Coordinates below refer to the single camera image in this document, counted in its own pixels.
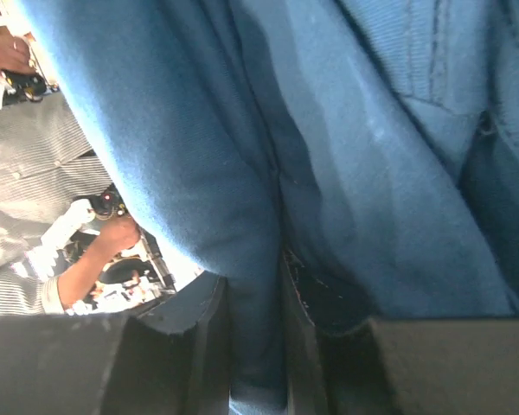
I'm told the blue t shirt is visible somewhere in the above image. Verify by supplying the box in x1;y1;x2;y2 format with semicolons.
19;1;519;414

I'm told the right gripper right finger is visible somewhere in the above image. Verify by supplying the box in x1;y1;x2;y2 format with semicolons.
281;253;519;414

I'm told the person in striped shirt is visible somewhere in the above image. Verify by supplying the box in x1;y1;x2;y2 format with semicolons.
0;32;142;316

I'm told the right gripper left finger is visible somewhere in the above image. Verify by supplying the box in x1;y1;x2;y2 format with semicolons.
0;275;230;414

